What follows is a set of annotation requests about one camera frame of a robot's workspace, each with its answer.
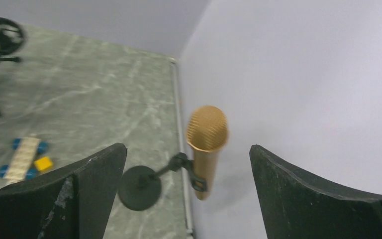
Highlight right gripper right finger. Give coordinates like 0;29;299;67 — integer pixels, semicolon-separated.
249;145;382;239

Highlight gold microphone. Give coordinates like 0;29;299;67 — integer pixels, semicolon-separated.
186;105;228;201

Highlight toy brick car blue wheels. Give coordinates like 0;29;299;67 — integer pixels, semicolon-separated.
0;134;48;185

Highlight yellow cube near car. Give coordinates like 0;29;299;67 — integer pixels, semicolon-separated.
33;156;54;173

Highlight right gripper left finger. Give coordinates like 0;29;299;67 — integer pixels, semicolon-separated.
0;143;127;239

